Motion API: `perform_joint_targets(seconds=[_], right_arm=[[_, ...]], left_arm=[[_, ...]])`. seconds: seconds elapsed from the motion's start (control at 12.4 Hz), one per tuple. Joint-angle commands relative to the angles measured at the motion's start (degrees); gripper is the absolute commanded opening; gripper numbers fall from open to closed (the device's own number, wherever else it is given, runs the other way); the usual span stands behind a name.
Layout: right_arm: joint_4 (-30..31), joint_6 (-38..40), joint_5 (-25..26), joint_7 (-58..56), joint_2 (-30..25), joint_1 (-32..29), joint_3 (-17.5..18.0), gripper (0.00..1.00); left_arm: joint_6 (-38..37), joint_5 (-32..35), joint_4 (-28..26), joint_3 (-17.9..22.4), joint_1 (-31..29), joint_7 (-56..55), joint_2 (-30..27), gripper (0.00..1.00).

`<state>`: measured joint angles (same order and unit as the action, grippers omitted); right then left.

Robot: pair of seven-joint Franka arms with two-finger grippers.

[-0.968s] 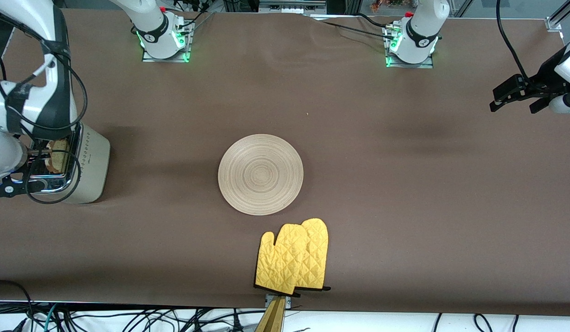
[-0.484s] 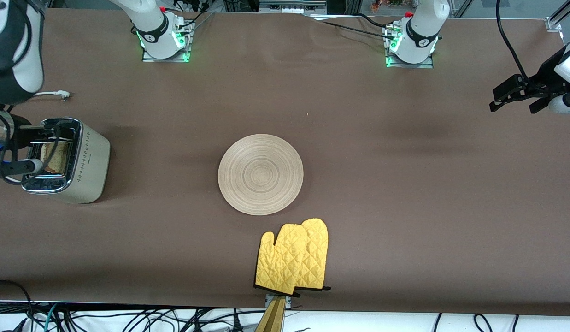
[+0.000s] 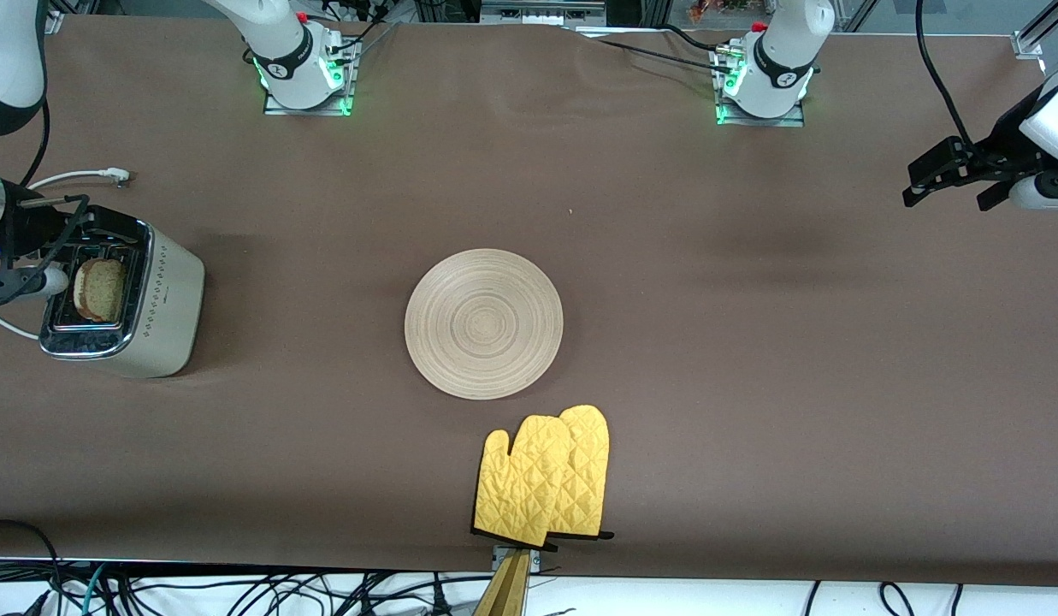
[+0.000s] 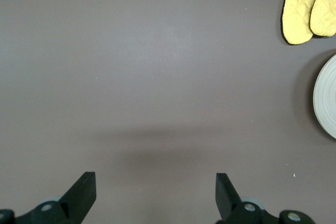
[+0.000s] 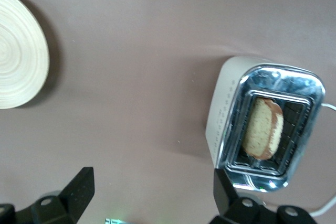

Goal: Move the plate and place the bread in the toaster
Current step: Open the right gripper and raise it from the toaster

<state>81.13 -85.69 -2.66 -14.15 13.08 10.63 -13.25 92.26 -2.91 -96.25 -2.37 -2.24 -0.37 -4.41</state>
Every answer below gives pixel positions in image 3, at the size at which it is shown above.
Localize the round wooden plate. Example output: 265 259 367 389
404 248 564 401

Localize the black cable tangle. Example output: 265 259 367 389
109 572 461 616

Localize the cream and chrome toaster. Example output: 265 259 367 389
38 224 206 379

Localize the black looped floor cable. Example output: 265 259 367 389
0 518 63 616

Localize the brass coloured bar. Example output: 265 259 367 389
473 548 531 616

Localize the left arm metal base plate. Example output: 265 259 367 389
712 47 807 127

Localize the brown bread slice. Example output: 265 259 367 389
73 257 127 323

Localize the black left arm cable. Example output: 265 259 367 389
913 0 978 155

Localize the small metal bracket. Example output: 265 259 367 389
492 545 542 572

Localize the white toaster power cord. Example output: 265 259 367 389
0 168 133 341

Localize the yellow quilted oven mitt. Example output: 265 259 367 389
473 415 574 548
546 405 615 542

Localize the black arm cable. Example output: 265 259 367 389
913 0 978 155
0 98 92 307

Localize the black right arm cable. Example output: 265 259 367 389
0 98 92 307

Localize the aluminium profile frame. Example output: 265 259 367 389
480 0 608 27

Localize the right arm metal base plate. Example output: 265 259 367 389
263 21 358 116

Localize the teal cable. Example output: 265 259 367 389
82 563 110 616

